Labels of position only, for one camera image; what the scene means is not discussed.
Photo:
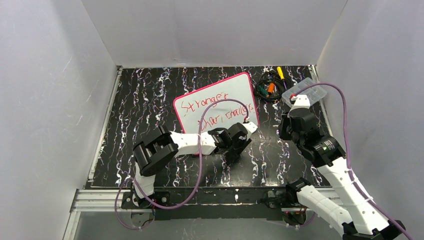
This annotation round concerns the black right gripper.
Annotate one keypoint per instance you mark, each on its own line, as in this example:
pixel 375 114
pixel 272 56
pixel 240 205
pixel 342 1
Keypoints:
pixel 286 129

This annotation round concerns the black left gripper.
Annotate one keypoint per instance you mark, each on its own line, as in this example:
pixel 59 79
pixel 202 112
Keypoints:
pixel 239 145

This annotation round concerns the pink framed whiteboard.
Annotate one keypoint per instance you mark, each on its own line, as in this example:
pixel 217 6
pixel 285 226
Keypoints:
pixel 218 105

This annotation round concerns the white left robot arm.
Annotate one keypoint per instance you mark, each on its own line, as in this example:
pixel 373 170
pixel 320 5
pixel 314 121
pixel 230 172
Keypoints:
pixel 156 150

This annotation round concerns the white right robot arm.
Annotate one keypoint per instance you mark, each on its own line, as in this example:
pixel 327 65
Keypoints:
pixel 358 217

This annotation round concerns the clear plastic organizer box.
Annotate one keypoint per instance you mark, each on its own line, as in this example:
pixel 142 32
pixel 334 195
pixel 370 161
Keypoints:
pixel 314 94

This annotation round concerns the orange connector plug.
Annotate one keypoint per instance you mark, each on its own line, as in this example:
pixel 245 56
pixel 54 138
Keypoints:
pixel 270 89

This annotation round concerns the green connector plug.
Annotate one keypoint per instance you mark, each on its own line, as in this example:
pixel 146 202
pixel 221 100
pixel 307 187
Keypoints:
pixel 262 90

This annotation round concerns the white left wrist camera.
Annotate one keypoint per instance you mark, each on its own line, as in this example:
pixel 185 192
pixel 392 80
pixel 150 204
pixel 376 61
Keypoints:
pixel 250 126

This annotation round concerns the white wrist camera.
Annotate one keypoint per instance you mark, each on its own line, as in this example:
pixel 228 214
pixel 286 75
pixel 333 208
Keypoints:
pixel 250 126
pixel 300 101

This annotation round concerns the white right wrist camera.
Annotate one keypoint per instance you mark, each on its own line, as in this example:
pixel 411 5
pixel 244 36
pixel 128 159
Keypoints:
pixel 300 101

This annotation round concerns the yellow handled tool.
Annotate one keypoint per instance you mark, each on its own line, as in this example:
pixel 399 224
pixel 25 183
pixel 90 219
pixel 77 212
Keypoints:
pixel 280 73

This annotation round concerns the aluminium front rail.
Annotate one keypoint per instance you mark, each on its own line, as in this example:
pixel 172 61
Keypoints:
pixel 106 200

